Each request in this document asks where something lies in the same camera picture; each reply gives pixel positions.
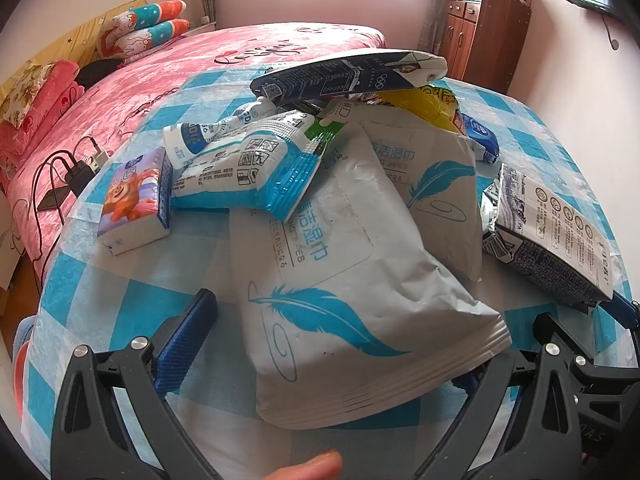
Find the black white snack bag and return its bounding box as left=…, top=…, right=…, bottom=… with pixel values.
left=480, top=164, right=614, bottom=308

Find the cartoon pocket tissue pack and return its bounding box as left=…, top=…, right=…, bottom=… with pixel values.
left=96, top=146, right=174, bottom=256

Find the white feather wet wipes pack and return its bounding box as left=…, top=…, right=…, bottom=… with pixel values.
left=230, top=125, right=511, bottom=429

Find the white blue bottle wrapper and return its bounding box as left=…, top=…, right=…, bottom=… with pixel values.
left=163, top=96, right=277, bottom=169

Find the small blue snack wrapper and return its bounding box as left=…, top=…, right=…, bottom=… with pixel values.
left=460, top=113, right=500, bottom=164

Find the blue white tissue pack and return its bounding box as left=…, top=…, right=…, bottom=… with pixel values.
left=171, top=110, right=344, bottom=221

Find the yellow snack bag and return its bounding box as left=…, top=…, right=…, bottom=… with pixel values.
left=378, top=84, right=466, bottom=136

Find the dark blue wrapper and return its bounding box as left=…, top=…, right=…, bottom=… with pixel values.
left=250, top=48, right=448, bottom=106

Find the red plastic trash bin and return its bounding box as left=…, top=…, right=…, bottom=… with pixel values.
left=12, top=315, right=36, bottom=418

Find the person's left hand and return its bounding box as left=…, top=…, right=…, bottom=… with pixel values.
left=265, top=450, right=343, bottom=480

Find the blue white checkered tablecloth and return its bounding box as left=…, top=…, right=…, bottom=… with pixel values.
left=20, top=65, right=636, bottom=479

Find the black phone on bed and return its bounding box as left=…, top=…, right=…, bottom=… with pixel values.
left=37, top=185, right=70, bottom=212

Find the pink floral bed cover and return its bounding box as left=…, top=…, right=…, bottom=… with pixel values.
left=1, top=22, right=386, bottom=271

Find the black power adapter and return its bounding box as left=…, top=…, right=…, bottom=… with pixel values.
left=64, top=160, right=96, bottom=197

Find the floral cushion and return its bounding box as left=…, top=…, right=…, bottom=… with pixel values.
left=1, top=63, right=54, bottom=129

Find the pink folded blanket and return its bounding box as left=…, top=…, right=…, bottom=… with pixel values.
left=1, top=60, right=84, bottom=180

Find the black cloth on bed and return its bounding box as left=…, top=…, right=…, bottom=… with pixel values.
left=75, top=58, right=122, bottom=90

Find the yellow wooden headboard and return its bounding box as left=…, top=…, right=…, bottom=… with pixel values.
left=1, top=0, right=146, bottom=100

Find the lower cartoon pillow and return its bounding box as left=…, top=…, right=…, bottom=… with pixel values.
left=96, top=18, right=190, bottom=60

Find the cartoon pillow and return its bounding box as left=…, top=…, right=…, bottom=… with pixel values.
left=96, top=18, right=190, bottom=60
left=99, top=0, right=186, bottom=44

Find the brown wooden cabinet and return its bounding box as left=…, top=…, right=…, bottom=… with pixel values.
left=438, top=0, right=532, bottom=94

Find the upper cartoon pillow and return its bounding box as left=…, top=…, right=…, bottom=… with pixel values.
left=99, top=0, right=186, bottom=44

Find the black charging cable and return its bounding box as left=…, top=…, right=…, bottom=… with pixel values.
left=30, top=135, right=104, bottom=271

